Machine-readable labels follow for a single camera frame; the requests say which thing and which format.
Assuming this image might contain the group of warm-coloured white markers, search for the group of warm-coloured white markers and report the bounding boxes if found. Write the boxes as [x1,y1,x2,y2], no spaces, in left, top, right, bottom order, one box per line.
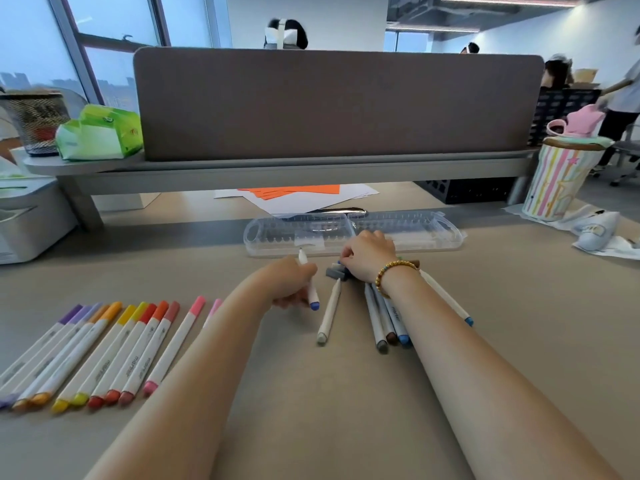
[0,295,223,415]

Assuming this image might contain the green tissue pack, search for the green tissue pack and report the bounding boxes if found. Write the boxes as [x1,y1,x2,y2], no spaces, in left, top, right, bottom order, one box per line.
[55,104,145,162]

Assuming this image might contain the clear plastic marker case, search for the clear plastic marker case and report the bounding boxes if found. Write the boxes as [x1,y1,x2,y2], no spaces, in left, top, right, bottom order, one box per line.
[243,209,466,258]

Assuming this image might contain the dark window frame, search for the dark window frame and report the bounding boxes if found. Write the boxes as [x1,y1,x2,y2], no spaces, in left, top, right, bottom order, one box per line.
[45,0,221,113]

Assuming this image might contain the blue-ended white marker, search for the blue-ended white marker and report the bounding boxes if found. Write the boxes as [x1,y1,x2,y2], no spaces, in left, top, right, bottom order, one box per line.
[297,248,321,312]

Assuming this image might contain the linear ceiling light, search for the linear ceiling light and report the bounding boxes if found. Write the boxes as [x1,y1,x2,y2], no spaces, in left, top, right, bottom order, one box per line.
[387,24,481,35]
[439,0,581,8]

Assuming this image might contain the person's left forearm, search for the person's left forearm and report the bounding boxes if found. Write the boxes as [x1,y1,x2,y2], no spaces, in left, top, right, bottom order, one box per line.
[85,274,281,480]

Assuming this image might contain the person's right forearm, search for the person's right forearm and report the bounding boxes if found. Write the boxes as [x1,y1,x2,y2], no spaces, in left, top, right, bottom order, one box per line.
[379,267,623,480]

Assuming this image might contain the gold bead bracelet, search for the gold bead bracelet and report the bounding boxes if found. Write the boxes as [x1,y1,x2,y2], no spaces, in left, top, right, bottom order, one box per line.
[375,259,421,299]

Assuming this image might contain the papers with orange sheet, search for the papers with orange sheet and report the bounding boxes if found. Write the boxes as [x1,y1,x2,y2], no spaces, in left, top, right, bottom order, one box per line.
[213,183,380,217]

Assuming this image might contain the white plush toy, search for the white plush toy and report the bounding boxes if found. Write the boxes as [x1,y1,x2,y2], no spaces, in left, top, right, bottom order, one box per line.
[572,210,621,253]

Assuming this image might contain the orange paper sheet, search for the orange paper sheet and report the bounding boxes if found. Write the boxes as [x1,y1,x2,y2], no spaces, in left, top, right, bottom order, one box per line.
[237,184,341,201]

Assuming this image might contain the black smartphone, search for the black smartphone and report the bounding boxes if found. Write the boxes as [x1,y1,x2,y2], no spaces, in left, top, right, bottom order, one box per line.
[299,207,369,218]

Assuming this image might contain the brown fabric desk divider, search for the brown fabric desk divider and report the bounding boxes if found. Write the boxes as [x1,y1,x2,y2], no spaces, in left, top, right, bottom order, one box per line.
[133,47,545,162]

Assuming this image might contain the person's right hand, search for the person's right hand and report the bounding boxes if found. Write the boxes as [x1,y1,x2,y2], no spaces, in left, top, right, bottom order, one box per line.
[339,229,399,285]

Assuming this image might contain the striped tumbler pink lid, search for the striped tumbler pink lid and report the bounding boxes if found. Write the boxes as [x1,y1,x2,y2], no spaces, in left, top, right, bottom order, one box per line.
[522,104,615,222]

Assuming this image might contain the black mesh pen holder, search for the black mesh pen holder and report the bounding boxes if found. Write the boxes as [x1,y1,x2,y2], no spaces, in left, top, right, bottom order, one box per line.
[0,89,71,157]

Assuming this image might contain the group of cool-coloured white markers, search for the group of cool-coloured white markers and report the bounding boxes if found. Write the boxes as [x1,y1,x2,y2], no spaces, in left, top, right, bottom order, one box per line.
[316,268,475,355]

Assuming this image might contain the white desk organizer box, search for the white desk organizer box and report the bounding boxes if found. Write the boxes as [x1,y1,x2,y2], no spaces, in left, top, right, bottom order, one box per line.
[0,157,79,265]

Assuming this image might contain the person's left hand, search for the person's left hand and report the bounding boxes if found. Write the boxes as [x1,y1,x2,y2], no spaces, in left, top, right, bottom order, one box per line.
[249,256,319,311]

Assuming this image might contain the black plastic file rack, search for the black plastic file rack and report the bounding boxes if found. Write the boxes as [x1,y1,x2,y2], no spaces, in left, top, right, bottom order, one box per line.
[527,87,603,148]

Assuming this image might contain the grey desk riser shelf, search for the grey desk riser shelf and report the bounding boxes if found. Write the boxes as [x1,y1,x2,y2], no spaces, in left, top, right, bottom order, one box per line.
[22,147,541,231]

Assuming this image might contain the white tissue paper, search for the white tissue paper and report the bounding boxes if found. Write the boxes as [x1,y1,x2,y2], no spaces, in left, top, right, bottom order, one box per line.
[502,202,640,261]

